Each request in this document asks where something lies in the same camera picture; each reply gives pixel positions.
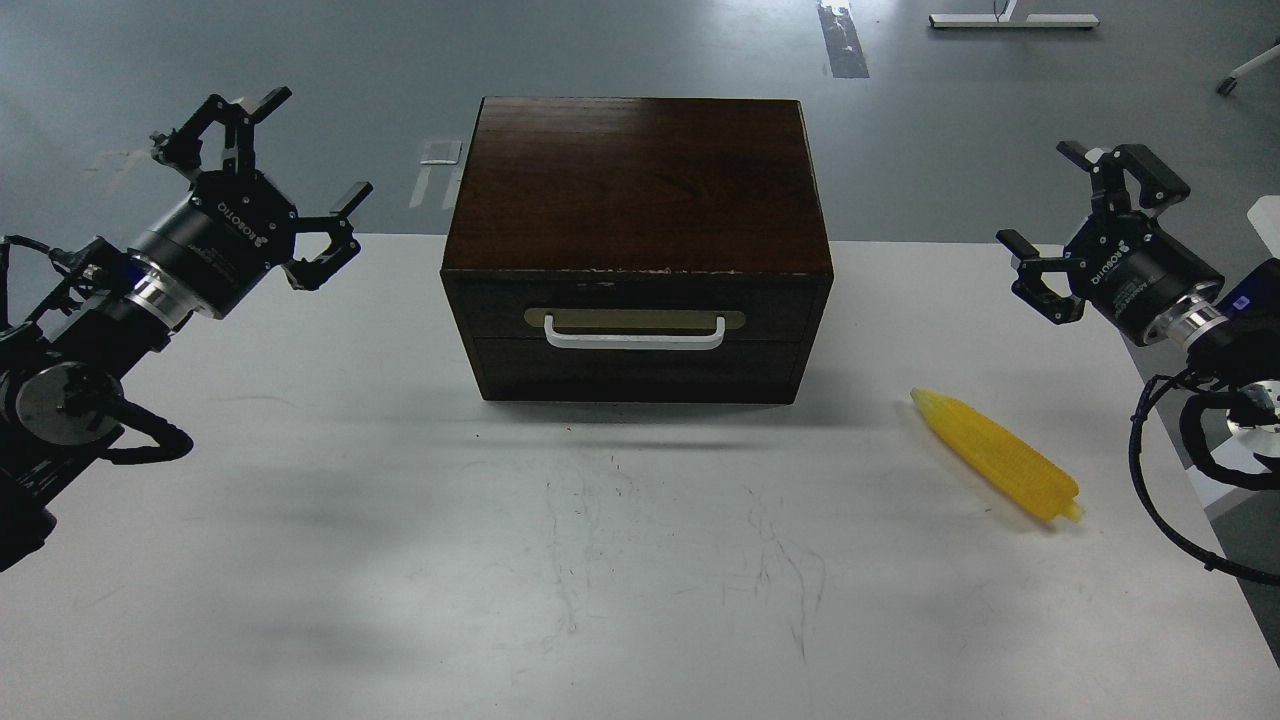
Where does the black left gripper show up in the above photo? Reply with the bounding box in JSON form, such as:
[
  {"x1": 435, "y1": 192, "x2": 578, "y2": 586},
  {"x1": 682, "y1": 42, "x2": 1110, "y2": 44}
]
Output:
[{"x1": 128, "y1": 87, "x2": 374, "y2": 322}]

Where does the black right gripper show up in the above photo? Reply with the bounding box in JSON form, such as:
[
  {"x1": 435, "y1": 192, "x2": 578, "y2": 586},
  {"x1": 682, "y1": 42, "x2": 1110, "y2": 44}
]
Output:
[{"x1": 996, "y1": 140, "x2": 1224, "y2": 346}]

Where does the wooden drawer with white handle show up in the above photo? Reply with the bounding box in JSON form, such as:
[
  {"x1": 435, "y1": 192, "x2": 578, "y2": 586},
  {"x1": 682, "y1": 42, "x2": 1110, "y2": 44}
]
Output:
[{"x1": 451, "y1": 281, "x2": 815, "y2": 345}]

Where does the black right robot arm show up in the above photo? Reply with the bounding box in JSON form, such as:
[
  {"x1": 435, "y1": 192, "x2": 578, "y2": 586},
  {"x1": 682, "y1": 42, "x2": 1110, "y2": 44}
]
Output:
[{"x1": 996, "y1": 140, "x2": 1277, "y2": 491}]

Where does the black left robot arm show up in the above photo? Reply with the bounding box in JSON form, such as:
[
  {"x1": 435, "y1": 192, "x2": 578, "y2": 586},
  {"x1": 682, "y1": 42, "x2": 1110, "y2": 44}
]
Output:
[{"x1": 1, "y1": 87, "x2": 372, "y2": 569}]

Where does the yellow toy corn cob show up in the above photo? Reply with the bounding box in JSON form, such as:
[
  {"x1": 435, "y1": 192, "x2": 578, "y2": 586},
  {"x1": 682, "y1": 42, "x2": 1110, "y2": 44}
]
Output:
[{"x1": 910, "y1": 387, "x2": 1084, "y2": 521}]

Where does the dark wooden drawer cabinet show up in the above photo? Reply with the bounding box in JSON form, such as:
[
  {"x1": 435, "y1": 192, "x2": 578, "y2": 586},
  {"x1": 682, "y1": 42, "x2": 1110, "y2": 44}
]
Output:
[{"x1": 440, "y1": 96, "x2": 835, "y2": 405}]

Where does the white chair leg with caster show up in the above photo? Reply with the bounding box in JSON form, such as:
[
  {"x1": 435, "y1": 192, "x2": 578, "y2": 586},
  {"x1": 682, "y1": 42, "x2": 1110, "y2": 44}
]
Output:
[{"x1": 1215, "y1": 40, "x2": 1280, "y2": 96}]

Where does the white table leg base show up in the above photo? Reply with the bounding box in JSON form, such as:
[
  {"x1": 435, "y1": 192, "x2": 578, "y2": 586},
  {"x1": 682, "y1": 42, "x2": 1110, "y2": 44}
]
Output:
[{"x1": 928, "y1": 1, "x2": 1101, "y2": 31}]

